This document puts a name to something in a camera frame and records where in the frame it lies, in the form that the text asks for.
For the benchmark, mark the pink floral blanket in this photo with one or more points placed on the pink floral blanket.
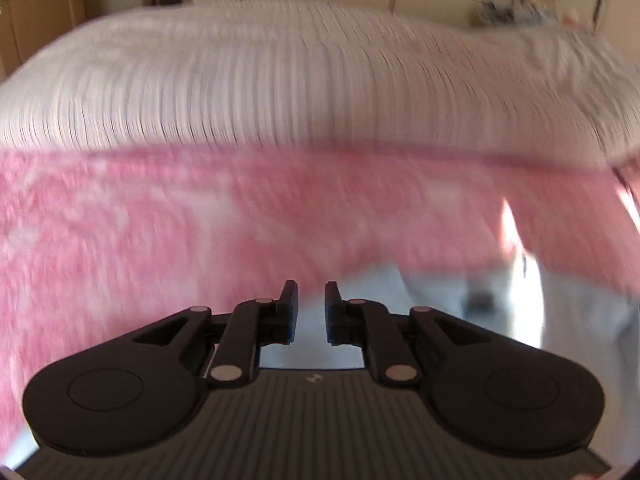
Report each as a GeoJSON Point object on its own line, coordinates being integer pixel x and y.
{"type": "Point", "coordinates": [150, 235]}

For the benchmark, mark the white striped duvet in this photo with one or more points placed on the white striped duvet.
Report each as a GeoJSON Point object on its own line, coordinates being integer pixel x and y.
{"type": "Point", "coordinates": [300, 75]}

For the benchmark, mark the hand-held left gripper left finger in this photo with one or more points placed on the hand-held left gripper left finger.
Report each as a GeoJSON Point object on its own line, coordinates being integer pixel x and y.
{"type": "Point", "coordinates": [289, 312]}

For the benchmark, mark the light blue garment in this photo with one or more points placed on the light blue garment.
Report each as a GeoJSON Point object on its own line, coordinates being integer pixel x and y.
{"type": "Point", "coordinates": [575, 310]}

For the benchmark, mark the wooden door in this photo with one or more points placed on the wooden door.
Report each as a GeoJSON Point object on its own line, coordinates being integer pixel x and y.
{"type": "Point", "coordinates": [35, 15]}

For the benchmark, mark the small clutter pile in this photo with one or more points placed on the small clutter pile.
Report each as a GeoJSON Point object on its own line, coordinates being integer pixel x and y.
{"type": "Point", "coordinates": [505, 12]}

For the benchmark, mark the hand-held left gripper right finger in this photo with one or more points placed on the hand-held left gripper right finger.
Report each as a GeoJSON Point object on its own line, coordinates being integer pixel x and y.
{"type": "Point", "coordinates": [331, 312]}

